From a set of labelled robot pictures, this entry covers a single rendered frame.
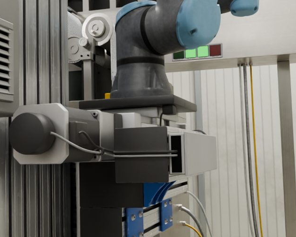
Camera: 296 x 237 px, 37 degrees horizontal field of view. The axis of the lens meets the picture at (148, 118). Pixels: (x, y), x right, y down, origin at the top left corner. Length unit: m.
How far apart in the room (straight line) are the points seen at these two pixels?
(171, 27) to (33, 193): 0.44
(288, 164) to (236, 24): 0.73
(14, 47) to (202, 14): 0.40
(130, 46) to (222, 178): 2.62
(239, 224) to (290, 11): 1.88
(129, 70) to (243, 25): 1.27
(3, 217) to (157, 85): 0.45
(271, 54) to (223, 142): 1.50
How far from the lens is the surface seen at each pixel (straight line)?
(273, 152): 3.52
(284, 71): 2.34
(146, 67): 1.03
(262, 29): 2.22
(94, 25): 2.02
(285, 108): 2.32
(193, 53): 2.22
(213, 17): 0.99
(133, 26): 1.04
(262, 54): 2.20
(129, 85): 1.01
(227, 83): 3.60
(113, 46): 2.01
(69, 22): 2.19
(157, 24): 0.98
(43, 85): 0.92
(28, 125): 0.63
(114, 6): 2.40
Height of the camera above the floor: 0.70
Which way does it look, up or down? 4 degrees up
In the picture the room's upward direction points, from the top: 2 degrees counter-clockwise
